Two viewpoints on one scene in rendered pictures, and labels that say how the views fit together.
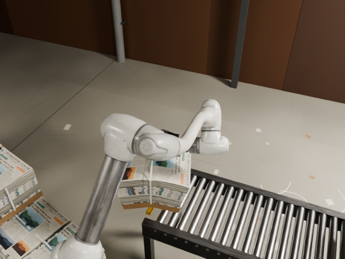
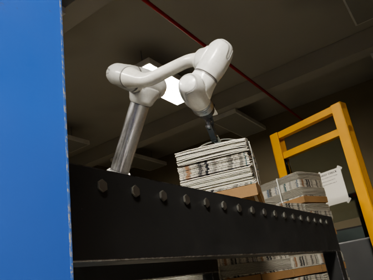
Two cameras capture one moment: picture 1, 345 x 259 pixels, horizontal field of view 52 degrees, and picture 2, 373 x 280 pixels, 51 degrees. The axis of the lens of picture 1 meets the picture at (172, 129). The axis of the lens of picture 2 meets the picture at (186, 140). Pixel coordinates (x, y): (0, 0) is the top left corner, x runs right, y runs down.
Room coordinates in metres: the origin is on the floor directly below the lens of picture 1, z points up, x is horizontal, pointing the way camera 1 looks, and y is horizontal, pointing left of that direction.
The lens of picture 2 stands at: (1.58, -1.55, 0.63)
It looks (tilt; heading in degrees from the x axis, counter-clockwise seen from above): 20 degrees up; 100
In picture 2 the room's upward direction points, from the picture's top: 9 degrees counter-clockwise
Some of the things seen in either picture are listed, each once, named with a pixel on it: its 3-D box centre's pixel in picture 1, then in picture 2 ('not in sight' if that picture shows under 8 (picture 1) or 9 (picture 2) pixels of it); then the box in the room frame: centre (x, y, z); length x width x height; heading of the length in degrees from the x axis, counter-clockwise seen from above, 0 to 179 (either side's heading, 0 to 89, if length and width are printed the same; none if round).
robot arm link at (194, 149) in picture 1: (193, 145); (201, 104); (1.42, -0.11, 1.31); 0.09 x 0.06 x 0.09; 175
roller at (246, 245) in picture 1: (252, 223); not in sight; (1.32, -0.49, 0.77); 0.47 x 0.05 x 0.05; 158
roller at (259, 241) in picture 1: (263, 226); not in sight; (1.30, -0.55, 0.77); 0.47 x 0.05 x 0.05; 158
